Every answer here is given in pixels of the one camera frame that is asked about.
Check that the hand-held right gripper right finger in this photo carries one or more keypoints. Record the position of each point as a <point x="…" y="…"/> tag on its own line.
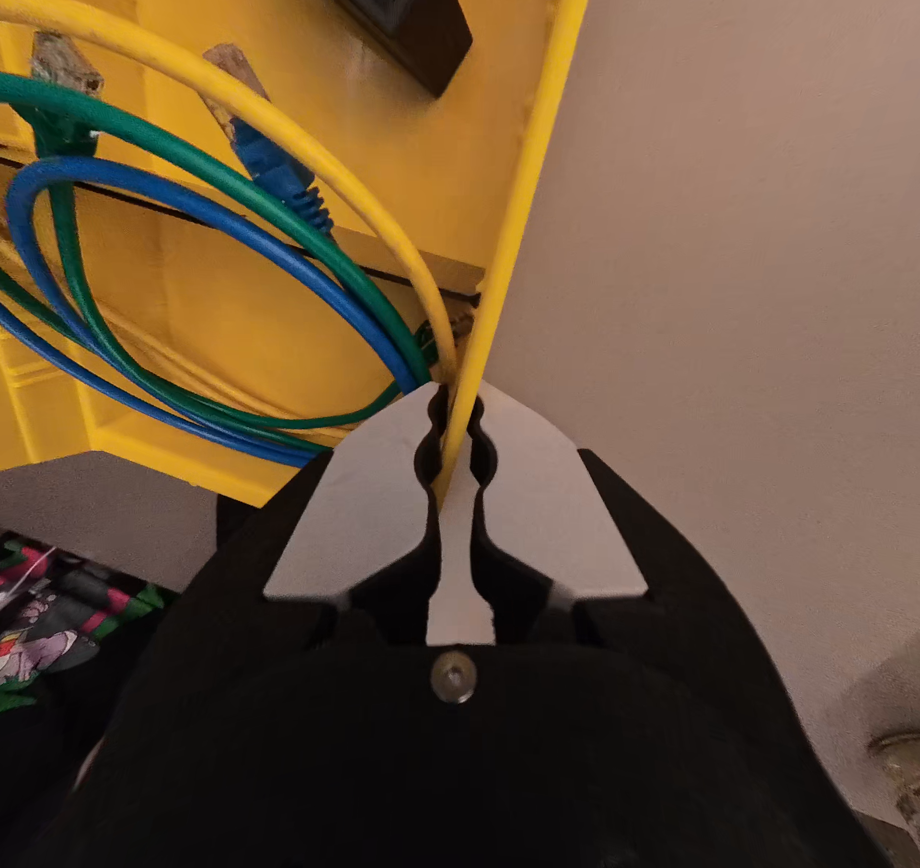
<point x="560" y="516"/>

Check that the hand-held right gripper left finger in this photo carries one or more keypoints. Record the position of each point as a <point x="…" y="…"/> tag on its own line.
<point x="352" y="516"/>

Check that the yellow plastic bin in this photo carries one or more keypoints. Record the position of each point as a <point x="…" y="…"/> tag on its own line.
<point x="215" y="293"/>

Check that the black ethernet switch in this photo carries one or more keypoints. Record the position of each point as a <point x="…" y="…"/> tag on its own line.
<point x="424" y="20"/>

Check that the colourful printed cloth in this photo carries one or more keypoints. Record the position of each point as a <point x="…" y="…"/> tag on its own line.
<point x="43" y="638"/>

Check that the grey metal fitting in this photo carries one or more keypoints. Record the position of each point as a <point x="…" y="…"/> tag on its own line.
<point x="891" y="753"/>

